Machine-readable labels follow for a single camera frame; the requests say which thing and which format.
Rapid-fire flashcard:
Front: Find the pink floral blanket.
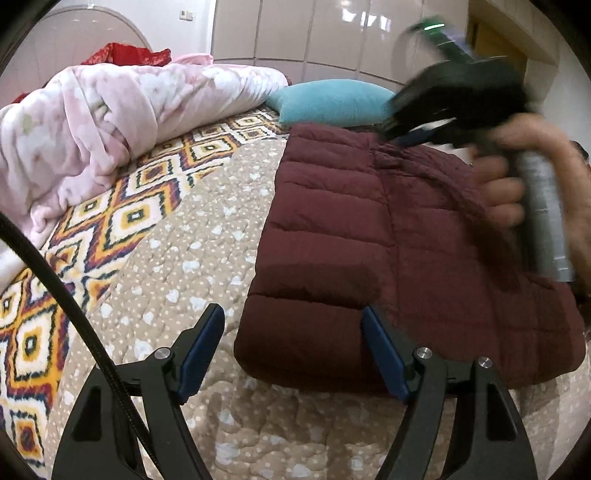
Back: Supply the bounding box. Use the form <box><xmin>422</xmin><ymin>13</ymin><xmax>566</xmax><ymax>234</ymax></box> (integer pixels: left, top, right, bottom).
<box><xmin>0</xmin><ymin>53</ymin><xmax>290</xmax><ymax>278</ymax></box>

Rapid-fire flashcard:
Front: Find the black braided cable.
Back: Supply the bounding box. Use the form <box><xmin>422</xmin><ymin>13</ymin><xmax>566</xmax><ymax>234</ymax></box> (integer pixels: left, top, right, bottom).
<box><xmin>0</xmin><ymin>215</ymin><xmax>155</xmax><ymax>480</ymax></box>

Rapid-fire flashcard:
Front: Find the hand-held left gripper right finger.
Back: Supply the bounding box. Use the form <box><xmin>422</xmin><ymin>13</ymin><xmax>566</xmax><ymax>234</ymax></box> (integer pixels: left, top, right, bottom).
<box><xmin>360</xmin><ymin>305</ymin><xmax>532</xmax><ymax>480</ymax></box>

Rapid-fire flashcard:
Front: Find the red cloth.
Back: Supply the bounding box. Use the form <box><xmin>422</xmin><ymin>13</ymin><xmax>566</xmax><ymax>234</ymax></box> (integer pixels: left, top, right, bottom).
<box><xmin>9</xmin><ymin>42</ymin><xmax>172</xmax><ymax>105</ymax></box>

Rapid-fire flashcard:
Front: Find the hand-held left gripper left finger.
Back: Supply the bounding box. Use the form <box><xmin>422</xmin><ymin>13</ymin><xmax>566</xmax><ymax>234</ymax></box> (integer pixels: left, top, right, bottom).
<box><xmin>51</xmin><ymin>302</ymin><xmax>227</xmax><ymax>480</ymax></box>

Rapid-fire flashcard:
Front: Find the maroon quilted jacket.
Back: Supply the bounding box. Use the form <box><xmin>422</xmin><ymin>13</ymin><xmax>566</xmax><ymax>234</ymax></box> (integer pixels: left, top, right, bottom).
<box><xmin>233</xmin><ymin>122</ymin><xmax>589</xmax><ymax>396</ymax></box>

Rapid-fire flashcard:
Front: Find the white arched headboard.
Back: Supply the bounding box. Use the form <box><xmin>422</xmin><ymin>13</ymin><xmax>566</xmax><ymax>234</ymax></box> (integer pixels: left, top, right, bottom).
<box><xmin>7</xmin><ymin>7</ymin><xmax>155</xmax><ymax>89</ymax></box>

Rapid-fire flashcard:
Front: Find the teal pillow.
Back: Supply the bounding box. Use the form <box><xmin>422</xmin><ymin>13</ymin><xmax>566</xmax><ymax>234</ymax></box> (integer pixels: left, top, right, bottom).
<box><xmin>265</xmin><ymin>79</ymin><xmax>398</xmax><ymax>130</ymax></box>

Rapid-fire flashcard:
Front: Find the wooden door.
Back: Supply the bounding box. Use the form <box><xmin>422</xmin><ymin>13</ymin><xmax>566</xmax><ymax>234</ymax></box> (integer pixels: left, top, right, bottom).
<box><xmin>466</xmin><ymin>18</ymin><xmax>532</xmax><ymax>70</ymax></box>

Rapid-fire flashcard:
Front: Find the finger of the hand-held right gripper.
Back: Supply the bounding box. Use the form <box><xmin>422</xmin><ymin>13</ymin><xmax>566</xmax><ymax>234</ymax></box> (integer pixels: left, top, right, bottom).
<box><xmin>383</xmin><ymin>116</ymin><xmax>458</xmax><ymax>149</ymax></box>

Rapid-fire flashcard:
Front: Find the patterned quilted bedspread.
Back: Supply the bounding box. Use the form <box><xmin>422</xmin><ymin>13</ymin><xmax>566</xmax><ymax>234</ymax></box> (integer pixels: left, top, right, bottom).
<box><xmin>0</xmin><ymin>104</ymin><xmax>591</xmax><ymax>480</ymax></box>

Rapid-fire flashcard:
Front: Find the person's right forearm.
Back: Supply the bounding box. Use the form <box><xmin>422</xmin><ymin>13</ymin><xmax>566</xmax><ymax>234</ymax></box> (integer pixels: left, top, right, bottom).
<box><xmin>561</xmin><ymin>185</ymin><xmax>591</xmax><ymax>334</ymax></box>

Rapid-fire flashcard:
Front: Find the person's right hand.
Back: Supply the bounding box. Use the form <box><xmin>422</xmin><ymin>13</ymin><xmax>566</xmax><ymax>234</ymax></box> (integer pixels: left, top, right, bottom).
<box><xmin>471</xmin><ymin>113</ymin><xmax>588</xmax><ymax>228</ymax></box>

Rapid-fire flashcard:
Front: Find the white wardrobe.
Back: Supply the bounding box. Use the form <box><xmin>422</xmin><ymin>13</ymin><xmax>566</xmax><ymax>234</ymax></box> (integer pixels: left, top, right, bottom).
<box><xmin>210</xmin><ymin>0</ymin><xmax>472</xmax><ymax>86</ymax></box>

